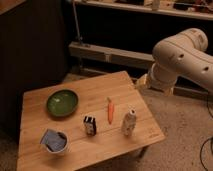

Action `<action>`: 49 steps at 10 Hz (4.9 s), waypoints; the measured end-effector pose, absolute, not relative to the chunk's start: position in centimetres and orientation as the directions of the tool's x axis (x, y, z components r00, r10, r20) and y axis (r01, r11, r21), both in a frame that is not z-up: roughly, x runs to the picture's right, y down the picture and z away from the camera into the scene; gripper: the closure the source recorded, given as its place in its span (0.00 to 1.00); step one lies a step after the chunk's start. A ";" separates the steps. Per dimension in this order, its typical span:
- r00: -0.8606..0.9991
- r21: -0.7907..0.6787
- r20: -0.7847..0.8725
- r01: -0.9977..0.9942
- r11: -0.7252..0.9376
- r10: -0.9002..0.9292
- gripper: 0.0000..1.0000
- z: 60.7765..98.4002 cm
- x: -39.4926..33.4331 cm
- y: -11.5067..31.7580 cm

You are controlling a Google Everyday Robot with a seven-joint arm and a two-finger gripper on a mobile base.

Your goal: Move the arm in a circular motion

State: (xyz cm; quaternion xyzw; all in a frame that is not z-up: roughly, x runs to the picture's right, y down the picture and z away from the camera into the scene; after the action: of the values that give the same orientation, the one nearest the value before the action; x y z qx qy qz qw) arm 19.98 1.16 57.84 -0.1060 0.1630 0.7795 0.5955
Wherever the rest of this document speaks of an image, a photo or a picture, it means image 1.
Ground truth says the white ceramic bottle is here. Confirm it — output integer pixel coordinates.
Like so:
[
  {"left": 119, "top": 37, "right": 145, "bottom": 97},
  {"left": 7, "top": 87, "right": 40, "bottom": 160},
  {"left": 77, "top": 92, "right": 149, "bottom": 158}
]
[{"left": 121, "top": 109, "right": 137, "bottom": 136}]

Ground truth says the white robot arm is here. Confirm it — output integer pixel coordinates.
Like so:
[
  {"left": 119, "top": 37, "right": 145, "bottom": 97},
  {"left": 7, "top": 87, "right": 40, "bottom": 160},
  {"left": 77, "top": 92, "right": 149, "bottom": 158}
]
[{"left": 136, "top": 28, "right": 213, "bottom": 94}]

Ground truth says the black cable on floor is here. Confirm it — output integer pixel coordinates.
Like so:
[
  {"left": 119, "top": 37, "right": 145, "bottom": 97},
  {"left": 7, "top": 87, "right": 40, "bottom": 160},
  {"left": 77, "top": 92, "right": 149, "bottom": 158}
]
[{"left": 199, "top": 96, "right": 213, "bottom": 171}]

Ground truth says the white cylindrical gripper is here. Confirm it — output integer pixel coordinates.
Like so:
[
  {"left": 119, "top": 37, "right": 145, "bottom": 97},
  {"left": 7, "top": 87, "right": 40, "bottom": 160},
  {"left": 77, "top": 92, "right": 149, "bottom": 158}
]
[{"left": 135, "top": 63, "right": 175, "bottom": 96}]

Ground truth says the green ceramic bowl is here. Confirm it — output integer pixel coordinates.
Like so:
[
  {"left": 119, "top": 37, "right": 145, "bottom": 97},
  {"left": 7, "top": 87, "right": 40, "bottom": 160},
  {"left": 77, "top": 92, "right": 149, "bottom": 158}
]
[{"left": 46, "top": 89, "right": 79, "bottom": 117}]

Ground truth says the small black white carton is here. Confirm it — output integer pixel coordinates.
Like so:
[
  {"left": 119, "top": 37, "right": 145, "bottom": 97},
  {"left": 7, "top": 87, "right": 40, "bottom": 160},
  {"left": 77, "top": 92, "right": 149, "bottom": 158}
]
[{"left": 83, "top": 116, "right": 97, "bottom": 136}]

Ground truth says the wooden table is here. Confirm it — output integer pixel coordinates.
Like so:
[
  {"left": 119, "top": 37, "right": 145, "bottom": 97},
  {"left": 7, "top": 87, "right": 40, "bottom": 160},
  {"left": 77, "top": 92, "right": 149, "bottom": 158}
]
[{"left": 17, "top": 71, "right": 165, "bottom": 171}]

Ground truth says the orange carrot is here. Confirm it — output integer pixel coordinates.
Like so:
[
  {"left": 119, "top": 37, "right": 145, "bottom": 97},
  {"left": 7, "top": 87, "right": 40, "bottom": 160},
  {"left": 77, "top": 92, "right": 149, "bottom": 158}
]
[{"left": 107, "top": 97, "right": 114, "bottom": 124}]

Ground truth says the long wooden shelf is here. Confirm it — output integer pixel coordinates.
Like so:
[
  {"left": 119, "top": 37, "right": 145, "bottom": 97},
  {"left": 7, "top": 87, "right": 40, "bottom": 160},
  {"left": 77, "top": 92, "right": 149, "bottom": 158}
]
[{"left": 74, "top": 0, "right": 213, "bottom": 21}]

